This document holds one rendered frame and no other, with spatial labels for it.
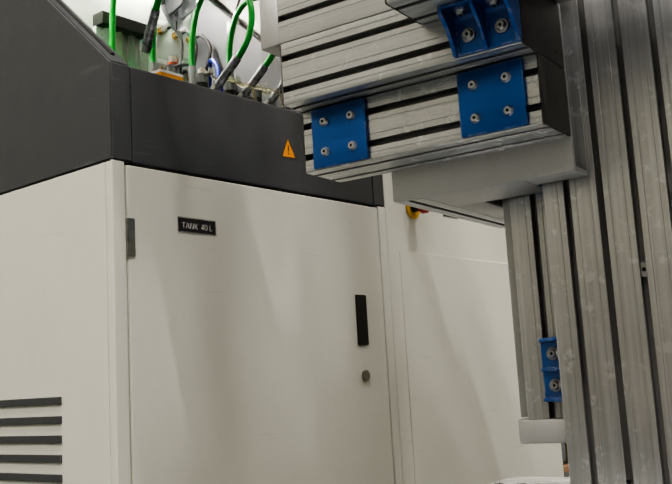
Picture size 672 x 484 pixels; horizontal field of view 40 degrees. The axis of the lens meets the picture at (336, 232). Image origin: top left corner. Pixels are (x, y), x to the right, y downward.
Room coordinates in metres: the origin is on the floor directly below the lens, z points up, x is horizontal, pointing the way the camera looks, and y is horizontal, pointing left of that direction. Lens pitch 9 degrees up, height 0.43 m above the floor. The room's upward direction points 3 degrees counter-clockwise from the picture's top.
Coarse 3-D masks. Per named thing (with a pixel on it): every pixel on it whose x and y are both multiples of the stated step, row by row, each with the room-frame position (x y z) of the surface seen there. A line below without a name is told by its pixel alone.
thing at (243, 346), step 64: (128, 192) 1.43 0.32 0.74; (192, 192) 1.53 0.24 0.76; (256, 192) 1.65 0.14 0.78; (128, 256) 1.43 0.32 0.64; (192, 256) 1.53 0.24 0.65; (256, 256) 1.64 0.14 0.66; (320, 256) 1.78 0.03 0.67; (128, 320) 1.43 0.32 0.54; (192, 320) 1.52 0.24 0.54; (256, 320) 1.64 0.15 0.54; (320, 320) 1.77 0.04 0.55; (192, 384) 1.52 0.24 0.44; (256, 384) 1.63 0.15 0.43; (320, 384) 1.76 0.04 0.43; (384, 384) 1.91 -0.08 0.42; (192, 448) 1.52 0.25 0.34; (256, 448) 1.63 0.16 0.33; (320, 448) 1.75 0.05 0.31; (384, 448) 1.90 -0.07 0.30
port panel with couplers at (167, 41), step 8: (160, 16) 2.17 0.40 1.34; (160, 24) 2.17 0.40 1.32; (168, 24) 2.19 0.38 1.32; (184, 24) 2.23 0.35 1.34; (160, 32) 2.16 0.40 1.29; (168, 32) 2.19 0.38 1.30; (160, 40) 2.17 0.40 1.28; (168, 40) 2.19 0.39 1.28; (176, 40) 2.21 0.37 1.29; (184, 40) 2.23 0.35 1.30; (160, 48) 2.17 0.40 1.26; (168, 48) 2.19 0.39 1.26; (176, 48) 2.21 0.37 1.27; (184, 48) 2.23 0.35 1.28; (160, 56) 2.17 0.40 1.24; (168, 56) 2.19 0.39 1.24; (176, 56) 2.21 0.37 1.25; (184, 56) 2.23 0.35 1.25; (160, 64) 2.17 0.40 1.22; (184, 80) 2.23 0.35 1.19
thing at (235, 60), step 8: (248, 0) 1.80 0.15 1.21; (248, 8) 1.80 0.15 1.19; (248, 16) 1.80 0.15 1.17; (248, 24) 1.80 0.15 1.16; (248, 32) 1.80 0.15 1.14; (248, 40) 1.81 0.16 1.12; (152, 48) 2.00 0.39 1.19; (240, 48) 1.82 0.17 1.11; (152, 56) 2.00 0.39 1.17; (240, 56) 1.82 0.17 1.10; (152, 64) 2.00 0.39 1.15; (232, 64) 1.83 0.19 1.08; (224, 72) 1.85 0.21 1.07; (232, 72) 1.85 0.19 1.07; (216, 80) 1.86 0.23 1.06; (224, 80) 1.86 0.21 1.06; (216, 88) 1.87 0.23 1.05
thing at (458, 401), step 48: (384, 192) 1.95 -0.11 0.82; (432, 240) 2.07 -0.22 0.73; (480, 240) 2.23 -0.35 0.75; (432, 288) 2.06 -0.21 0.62; (480, 288) 2.22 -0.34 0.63; (432, 336) 2.05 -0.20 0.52; (480, 336) 2.20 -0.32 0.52; (432, 384) 2.04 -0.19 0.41; (480, 384) 2.19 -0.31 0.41; (432, 432) 2.03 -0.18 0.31; (480, 432) 2.18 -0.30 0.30; (432, 480) 2.02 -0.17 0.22; (480, 480) 2.16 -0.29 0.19
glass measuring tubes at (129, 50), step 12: (108, 12) 2.01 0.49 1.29; (96, 24) 2.01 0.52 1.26; (108, 24) 2.01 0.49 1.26; (120, 24) 2.04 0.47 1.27; (132, 24) 2.06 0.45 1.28; (144, 24) 2.09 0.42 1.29; (108, 36) 2.02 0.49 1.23; (120, 36) 2.04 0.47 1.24; (132, 36) 2.07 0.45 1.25; (120, 48) 2.04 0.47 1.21; (132, 48) 2.07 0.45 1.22; (132, 60) 2.07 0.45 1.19; (144, 60) 2.10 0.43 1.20
